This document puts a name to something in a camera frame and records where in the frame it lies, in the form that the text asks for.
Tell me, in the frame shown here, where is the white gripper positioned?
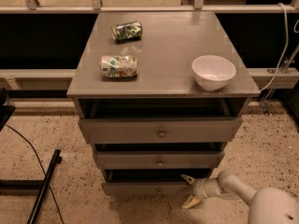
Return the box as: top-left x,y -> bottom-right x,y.
181,175 -> 222,209

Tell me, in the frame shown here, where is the grey bottom drawer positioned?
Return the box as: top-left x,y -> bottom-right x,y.
102,169 -> 212,196

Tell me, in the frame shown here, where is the grey drawer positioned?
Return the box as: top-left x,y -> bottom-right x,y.
102,169 -> 212,196
94,151 -> 224,170
78,118 -> 242,144

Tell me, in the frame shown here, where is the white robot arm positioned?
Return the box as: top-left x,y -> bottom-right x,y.
181,170 -> 299,224

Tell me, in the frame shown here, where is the grey middle drawer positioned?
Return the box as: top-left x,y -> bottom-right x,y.
94,151 -> 224,170

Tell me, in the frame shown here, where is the grey drawer cabinet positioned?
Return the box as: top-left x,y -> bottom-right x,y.
66,10 -> 261,191

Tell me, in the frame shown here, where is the grey top drawer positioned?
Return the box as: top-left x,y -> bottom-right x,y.
78,118 -> 242,144

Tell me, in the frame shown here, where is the white bowl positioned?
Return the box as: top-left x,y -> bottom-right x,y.
192,55 -> 236,91

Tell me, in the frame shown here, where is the black stand base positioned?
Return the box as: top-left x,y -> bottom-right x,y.
0,149 -> 62,224

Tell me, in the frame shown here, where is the white green crushed can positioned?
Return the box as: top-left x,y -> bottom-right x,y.
100,55 -> 138,78

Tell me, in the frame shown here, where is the dark green crushed can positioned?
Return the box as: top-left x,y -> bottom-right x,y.
111,21 -> 143,42

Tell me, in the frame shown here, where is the black device at left edge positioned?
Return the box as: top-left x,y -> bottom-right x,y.
0,88 -> 16,131

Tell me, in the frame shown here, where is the metal railing frame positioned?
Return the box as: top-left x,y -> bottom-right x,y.
0,0 -> 299,15

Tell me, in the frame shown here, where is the black floor cable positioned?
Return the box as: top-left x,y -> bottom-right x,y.
4,123 -> 65,224

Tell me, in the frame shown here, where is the white hanging cable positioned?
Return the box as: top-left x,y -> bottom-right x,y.
260,2 -> 290,92

